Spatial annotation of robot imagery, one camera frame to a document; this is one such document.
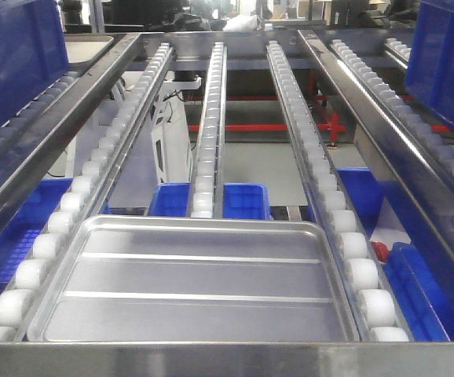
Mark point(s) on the small silver ribbed tray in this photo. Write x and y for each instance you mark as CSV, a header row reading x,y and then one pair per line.
x,y
195,280

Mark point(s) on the white machine below shelf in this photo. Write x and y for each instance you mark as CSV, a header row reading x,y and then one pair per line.
x,y
170,138

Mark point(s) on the beige tray far left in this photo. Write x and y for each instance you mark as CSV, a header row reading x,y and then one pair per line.
x,y
85,48

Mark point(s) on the middle white roller track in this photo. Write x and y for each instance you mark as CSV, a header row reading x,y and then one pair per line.
x,y
206,192

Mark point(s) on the white roller track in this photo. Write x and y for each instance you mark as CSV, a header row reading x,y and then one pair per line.
x,y
85,196
206,192
372,304

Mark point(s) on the small blue bin below centre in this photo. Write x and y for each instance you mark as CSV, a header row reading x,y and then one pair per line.
x,y
246,201

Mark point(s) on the small blue bin below left-centre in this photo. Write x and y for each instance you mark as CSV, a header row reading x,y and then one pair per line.
x,y
170,199

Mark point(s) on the right white roller track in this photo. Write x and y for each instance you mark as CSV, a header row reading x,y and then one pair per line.
x,y
372,304

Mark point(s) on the far right roller track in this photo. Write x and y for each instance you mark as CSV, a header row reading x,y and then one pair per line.
x,y
423,132

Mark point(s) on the blue bin lower right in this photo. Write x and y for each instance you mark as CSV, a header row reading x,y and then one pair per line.
x,y
427,309

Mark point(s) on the left white roller track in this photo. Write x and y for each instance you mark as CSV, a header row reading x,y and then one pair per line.
x,y
85,196

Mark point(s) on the blue bin lower left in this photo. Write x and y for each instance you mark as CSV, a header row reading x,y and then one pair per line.
x,y
19,235

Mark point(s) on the far left roller track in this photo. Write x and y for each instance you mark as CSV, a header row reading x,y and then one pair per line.
x,y
13,128

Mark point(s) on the blue bin upper right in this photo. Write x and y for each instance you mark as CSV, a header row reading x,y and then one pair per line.
x,y
430,74

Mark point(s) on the blue bin upper left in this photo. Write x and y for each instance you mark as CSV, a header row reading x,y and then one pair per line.
x,y
33,54

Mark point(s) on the red floor frame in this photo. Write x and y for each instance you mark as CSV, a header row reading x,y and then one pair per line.
x,y
332,122

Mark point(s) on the steel front shelf rail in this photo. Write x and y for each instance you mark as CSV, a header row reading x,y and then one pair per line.
x,y
223,359

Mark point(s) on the left steel divider rail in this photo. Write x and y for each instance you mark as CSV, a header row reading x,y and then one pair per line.
x,y
31,154

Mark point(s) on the steel divider rail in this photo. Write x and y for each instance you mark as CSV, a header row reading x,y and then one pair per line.
x,y
388,146
31,154

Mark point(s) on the right steel divider rail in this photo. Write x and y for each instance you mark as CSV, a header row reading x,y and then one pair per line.
x,y
388,146

